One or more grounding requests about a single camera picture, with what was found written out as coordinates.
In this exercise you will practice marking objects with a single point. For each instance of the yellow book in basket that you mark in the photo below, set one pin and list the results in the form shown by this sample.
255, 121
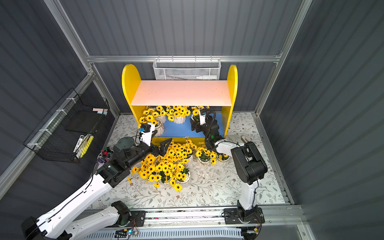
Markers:
82, 145

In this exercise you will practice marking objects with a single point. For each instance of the sunflower pot top shelf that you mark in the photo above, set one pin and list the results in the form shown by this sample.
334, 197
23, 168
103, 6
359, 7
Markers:
223, 158

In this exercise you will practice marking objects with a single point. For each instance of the yellow wooden shelf unit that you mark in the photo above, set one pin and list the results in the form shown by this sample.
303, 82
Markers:
217, 93

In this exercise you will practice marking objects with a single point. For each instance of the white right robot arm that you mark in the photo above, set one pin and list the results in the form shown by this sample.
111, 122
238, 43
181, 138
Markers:
249, 164

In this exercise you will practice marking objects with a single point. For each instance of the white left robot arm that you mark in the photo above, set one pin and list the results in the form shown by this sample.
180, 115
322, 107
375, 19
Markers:
61, 222

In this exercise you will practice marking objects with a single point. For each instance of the white wire basket behind shelf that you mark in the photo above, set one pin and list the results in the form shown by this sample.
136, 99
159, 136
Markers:
185, 71

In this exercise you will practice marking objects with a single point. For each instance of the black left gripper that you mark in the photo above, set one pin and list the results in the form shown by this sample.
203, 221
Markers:
157, 147

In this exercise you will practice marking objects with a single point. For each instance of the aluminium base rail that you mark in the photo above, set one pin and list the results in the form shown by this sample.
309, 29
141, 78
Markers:
268, 222

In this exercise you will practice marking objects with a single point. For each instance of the pen holder with markers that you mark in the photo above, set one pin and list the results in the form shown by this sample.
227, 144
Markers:
105, 155

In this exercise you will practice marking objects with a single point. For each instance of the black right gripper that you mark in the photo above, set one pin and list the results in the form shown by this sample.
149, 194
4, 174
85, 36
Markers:
197, 124

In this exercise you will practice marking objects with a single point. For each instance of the black wire wall basket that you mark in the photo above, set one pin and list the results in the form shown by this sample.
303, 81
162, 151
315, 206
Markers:
56, 139

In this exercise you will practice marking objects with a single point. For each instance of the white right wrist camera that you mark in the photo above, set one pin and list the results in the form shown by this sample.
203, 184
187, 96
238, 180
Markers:
202, 116

